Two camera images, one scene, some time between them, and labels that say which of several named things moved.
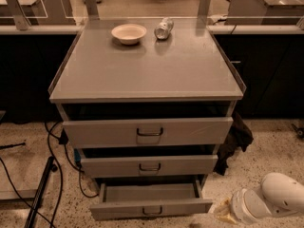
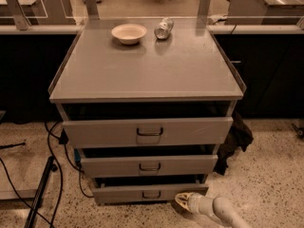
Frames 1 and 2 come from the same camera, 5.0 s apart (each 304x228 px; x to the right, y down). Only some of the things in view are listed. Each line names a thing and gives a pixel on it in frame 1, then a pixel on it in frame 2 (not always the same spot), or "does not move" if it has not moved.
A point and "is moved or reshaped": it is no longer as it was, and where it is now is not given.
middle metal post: x=90 y=4 does not move
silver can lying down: x=163 y=29 does not move
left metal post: x=22 y=23 does not move
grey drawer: x=149 y=199 is moved or reshaped
